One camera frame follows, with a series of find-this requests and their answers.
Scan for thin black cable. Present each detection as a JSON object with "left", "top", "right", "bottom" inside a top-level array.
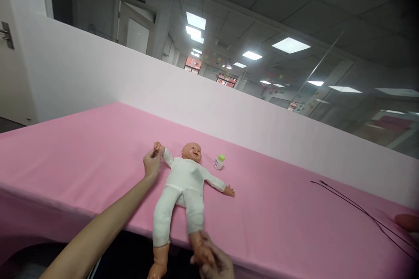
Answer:
[{"left": 310, "top": 179, "right": 419, "bottom": 262}]

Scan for person's right hand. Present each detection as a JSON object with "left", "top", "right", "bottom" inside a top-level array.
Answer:
[{"left": 190, "top": 231, "right": 236, "bottom": 279}]

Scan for white door with metal handle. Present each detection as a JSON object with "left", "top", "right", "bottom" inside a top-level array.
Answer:
[{"left": 0, "top": 0, "right": 41, "bottom": 126}]

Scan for orange rounded object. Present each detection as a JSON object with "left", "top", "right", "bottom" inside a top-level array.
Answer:
[{"left": 395, "top": 214, "right": 419, "bottom": 232}]

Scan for person's left hand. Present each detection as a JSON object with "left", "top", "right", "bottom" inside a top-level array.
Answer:
[{"left": 143, "top": 148, "right": 165, "bottom": 180}]

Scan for baby doll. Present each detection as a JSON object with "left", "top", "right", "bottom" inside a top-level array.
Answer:
[{"left": 147, "top": 141, "right": 236, "bottom": 279}]

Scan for person's right fingers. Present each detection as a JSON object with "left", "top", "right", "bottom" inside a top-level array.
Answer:
[{"left": 190, "top": 231, "right": 217, "bottom": 269}]

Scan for person's body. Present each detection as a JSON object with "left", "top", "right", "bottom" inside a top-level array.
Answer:
[{"left": 88, "top": 230, "right": 197, "bottom": 279}]

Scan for pink bed sheet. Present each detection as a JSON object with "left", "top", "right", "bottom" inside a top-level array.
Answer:
[{"left": 0, "top": 101, "right": 419, "bottom": 279}]

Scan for glass partition window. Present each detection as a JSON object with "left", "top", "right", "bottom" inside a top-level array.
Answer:
[{"left": 47, "top": 0, "right": 419, "bottom": 158}]

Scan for person's left fingers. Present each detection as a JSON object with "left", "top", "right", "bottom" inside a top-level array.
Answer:
[{"left": 149, "top": 148, "right": 165, "bottom": 164}]

